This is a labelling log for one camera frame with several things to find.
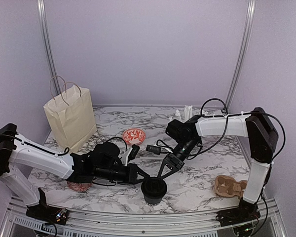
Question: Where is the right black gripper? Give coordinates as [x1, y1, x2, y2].
[157, 139, 198, 182]

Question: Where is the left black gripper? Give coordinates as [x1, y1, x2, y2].
[96, 166, 149, 188]

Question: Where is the black plastic cup lid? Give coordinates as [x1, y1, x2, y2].
[141, 177, 167, 198]

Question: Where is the brown cardboard cup carrier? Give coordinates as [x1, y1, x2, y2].
[213, 175, 248, 199]

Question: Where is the beige paper bag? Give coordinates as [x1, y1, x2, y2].
[43, 81, 97, 153]

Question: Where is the black paper coffee cup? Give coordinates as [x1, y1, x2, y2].
[144, 195, 164, 206]

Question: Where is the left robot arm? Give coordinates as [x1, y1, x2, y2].
[0, 123, 149, 220]

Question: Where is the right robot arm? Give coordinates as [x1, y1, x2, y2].
[157, 107, 279, 221]

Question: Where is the loose white wrapped straw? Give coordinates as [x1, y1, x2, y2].
[137, 159, 162, 166]

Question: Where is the red floral small bowl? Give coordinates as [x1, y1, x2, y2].
[122, 128, 146, 146]

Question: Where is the red geometric patterned bowl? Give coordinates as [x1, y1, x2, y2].
[67, 181, 92, 192]

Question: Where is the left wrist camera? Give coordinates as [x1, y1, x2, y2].
[121, 144, 140, 166]

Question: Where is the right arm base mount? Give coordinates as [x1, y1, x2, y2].
[216, 199, 260, 227]

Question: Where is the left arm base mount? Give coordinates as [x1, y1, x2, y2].
[26, 188, 69, 225]

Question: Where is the aluminium front rail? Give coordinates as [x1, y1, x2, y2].
[0, 197, 287, 237]

